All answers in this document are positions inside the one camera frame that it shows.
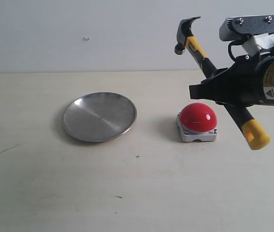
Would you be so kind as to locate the red dome push button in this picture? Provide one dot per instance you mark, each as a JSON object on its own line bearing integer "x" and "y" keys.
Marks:
{"x": 197, "y": 122}

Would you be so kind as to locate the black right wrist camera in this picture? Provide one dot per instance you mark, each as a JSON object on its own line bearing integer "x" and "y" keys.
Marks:
{"x": 254, "y": 32}

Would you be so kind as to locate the round stainless steel plate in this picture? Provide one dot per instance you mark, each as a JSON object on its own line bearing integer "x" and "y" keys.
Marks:
{"x": 99, "y": 117}

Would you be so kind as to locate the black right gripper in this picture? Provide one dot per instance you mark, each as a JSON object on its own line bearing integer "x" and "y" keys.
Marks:
{"x": 246, "y": 84}

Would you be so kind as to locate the black and yellow claw hammer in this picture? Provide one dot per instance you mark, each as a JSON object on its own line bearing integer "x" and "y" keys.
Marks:
{"x": 255, "y": 136}

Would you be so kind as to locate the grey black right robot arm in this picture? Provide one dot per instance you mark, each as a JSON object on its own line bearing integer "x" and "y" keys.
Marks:
{"x": 245, "y": 83}

